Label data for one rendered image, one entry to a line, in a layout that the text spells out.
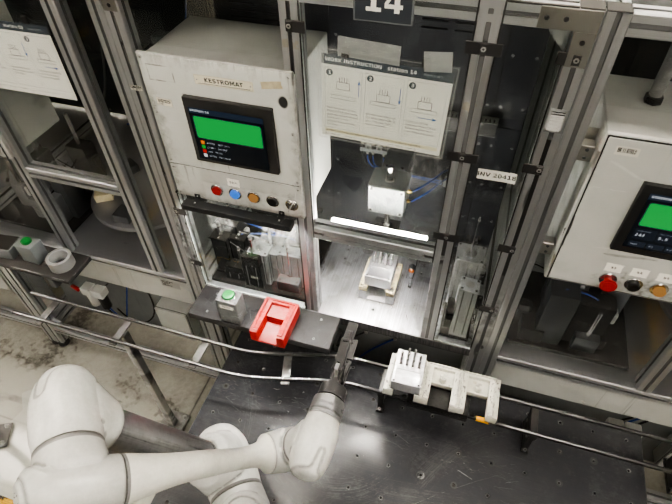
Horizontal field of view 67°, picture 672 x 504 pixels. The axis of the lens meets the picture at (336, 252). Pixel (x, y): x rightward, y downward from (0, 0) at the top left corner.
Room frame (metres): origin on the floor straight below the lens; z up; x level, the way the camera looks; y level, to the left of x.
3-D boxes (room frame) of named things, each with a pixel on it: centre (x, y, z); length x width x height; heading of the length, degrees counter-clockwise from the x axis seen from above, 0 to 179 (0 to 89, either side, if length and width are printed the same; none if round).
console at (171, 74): (1.29, 0.25, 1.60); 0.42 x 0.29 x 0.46; 72
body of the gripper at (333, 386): (0.70, 0.01, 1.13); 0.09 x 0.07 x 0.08; 162
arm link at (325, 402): (0.63, 0.03, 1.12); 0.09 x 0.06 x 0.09; 72
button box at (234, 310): (1.11, 0.37, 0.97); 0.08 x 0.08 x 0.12; 72
